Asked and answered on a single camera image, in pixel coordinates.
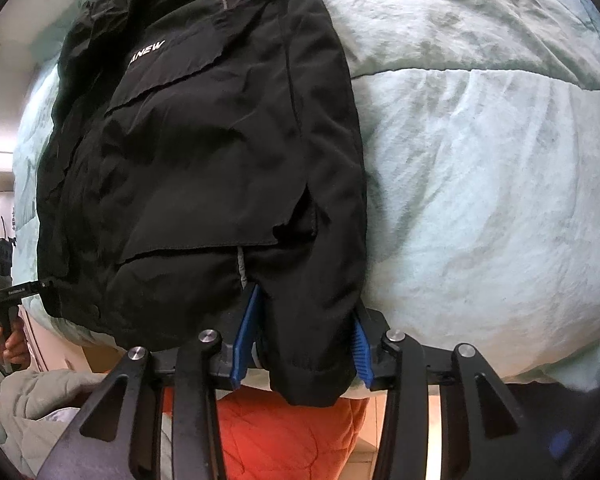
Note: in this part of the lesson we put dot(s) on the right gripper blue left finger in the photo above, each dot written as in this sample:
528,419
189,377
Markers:
117,432

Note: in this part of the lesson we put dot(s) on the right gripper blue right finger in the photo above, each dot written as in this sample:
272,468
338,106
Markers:
485,434

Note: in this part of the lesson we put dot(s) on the black hooded jacket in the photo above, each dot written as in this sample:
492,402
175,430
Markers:
199,146

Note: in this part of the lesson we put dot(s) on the person's left hand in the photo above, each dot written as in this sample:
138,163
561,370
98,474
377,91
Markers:
14,350

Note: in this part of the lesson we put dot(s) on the orange quilted blanket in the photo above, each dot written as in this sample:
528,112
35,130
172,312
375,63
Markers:
264,437

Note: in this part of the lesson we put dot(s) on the grey sweatshirt sleeve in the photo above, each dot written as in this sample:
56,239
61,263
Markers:
35,409

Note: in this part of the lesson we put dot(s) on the light teal quilted duvet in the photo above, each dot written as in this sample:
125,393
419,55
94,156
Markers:
480,128

